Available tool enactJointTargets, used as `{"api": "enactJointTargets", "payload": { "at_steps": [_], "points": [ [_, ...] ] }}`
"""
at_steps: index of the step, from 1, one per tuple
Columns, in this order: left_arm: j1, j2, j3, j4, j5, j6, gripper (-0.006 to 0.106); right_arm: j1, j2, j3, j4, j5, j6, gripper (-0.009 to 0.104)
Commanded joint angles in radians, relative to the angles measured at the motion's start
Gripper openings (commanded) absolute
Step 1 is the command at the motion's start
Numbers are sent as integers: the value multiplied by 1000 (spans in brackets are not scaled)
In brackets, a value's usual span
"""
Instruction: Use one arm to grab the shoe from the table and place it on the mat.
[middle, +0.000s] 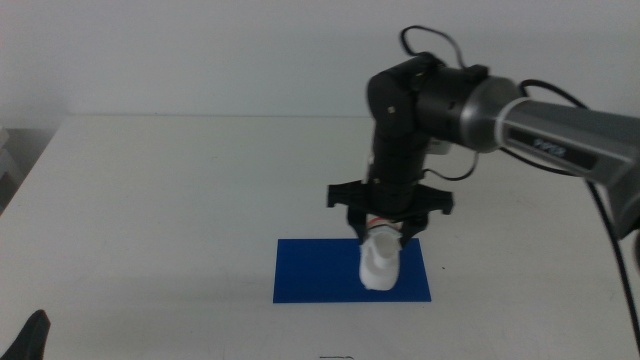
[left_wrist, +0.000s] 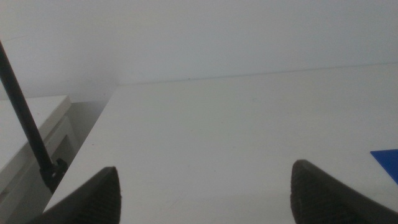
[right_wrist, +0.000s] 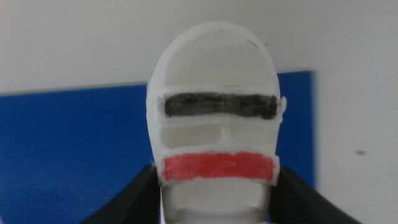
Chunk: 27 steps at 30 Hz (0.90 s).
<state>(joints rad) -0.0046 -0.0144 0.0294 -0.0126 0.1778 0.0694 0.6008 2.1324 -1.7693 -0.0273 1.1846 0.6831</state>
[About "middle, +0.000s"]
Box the blue rectangular mat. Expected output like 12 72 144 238
272 237 432 304

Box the black cable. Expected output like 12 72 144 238
398 25 467 70
498 78 640 347
423 150 481 183

